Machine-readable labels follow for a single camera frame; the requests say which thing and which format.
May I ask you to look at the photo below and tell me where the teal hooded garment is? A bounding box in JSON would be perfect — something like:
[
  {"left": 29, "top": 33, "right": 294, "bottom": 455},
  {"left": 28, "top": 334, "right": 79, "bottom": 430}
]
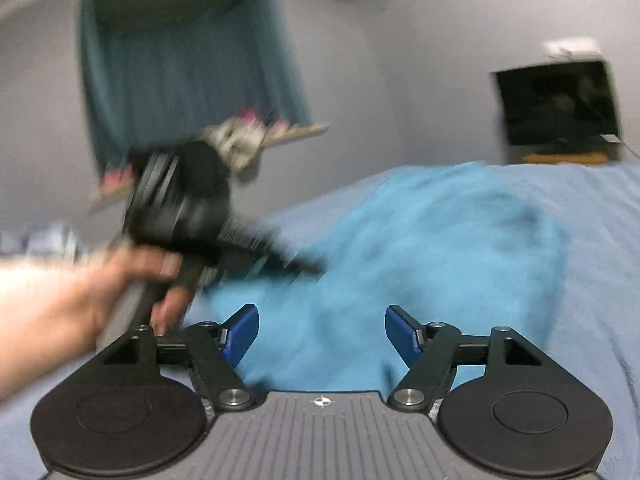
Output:
[{"left": 186, "top": 162, "right": 568, "bottom": 393}]

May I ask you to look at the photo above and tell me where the person's left hand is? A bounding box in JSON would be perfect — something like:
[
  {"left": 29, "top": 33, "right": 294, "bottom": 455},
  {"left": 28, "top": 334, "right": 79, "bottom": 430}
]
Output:
[{"left": 1, "top": 245, "right": 195, "bottom": 402}]

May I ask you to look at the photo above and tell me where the beige cloth on shelf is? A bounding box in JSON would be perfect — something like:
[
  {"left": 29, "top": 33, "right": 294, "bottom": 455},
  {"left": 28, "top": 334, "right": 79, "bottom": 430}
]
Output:
[{"left": 200, "top": 107, "right": 292, "bottom": 174}]

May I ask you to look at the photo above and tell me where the teal window curtain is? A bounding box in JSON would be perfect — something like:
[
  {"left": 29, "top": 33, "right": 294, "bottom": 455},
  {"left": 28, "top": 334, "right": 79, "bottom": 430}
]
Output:
[{"left": 78, "top": 0, "right": 311, "bottom": 172}]

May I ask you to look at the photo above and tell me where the wooden desk under monitor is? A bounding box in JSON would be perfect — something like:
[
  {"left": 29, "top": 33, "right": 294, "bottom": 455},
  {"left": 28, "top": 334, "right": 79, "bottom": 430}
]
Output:
[{"left": 522, "top": 152, "right": 610, "bottom": 166}]

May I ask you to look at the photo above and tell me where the black flat monitor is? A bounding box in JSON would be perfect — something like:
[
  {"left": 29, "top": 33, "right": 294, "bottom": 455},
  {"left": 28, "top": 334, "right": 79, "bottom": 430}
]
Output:
[{"left": 492, "top": 58, "right": 620, "bottom": 154}]

